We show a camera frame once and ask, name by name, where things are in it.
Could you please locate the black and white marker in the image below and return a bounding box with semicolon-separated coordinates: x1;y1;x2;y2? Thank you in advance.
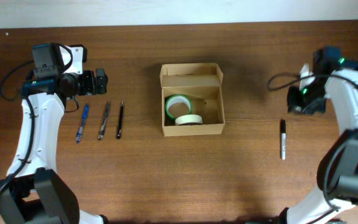
280;119;287;160

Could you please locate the blue ballpoint pen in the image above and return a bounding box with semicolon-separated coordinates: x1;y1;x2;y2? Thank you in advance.
76;103;90;143

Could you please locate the green tape roll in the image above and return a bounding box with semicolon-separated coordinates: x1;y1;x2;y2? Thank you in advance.
165;94;193;121

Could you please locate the cream masking tape roll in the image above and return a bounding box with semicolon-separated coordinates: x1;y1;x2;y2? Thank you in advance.
175;114;203;126

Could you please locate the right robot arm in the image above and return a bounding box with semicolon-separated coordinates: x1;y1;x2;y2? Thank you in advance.
278;46;358;223

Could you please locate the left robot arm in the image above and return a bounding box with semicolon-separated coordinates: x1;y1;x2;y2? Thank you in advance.
0;43;108;223

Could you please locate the black pen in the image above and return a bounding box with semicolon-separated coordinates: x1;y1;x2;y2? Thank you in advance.
116;101;124;139

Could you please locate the dark grey pen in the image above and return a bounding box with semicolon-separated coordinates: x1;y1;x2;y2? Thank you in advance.
98;101;110;141

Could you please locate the open cardboard box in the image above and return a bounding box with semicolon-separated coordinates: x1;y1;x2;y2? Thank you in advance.
159;63;226;137

